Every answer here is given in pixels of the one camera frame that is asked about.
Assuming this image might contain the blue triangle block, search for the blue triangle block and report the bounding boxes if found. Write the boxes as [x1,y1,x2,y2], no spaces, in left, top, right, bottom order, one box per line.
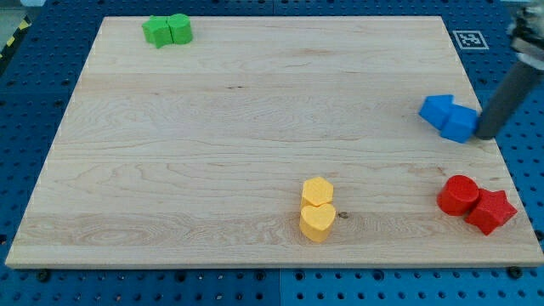
[418,94,455,130]

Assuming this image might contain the blue cube block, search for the blue cube block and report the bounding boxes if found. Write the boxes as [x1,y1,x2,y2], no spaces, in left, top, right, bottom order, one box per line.
[440,105,478,144]

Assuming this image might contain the wooden board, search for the wooden board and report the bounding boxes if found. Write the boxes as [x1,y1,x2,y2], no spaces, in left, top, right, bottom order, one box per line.
[6,16,543,269]

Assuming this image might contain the yellow hexagon block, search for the yellow hexagon block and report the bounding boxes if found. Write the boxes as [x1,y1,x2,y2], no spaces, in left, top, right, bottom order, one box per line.
[300,177,334,208]

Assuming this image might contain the yellow heart block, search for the yellow heart block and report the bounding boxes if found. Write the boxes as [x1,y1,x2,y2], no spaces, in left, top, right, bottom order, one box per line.
[299,204,337,243]

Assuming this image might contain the green rounded block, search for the green rounded block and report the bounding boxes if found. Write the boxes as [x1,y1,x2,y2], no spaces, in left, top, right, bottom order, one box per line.
[167,14,193,44]

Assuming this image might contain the green star block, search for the green star block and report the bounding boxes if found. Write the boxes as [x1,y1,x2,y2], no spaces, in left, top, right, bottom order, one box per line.
[142,15,173,48]

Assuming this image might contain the red cylinder block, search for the red cylinder block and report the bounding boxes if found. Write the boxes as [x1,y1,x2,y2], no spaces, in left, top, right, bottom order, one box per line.
[436,175,479,216]

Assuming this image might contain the white fiducial marker tag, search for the white fiducial marker tag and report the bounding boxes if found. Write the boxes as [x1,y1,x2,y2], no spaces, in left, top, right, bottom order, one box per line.
[452,30,489,50]

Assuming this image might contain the red star block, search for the red star block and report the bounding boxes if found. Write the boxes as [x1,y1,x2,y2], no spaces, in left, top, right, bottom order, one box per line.
[464,189,518,235]

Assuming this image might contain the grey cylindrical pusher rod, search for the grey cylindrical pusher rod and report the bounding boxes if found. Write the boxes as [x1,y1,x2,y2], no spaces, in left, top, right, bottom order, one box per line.
[474,60,543,140]

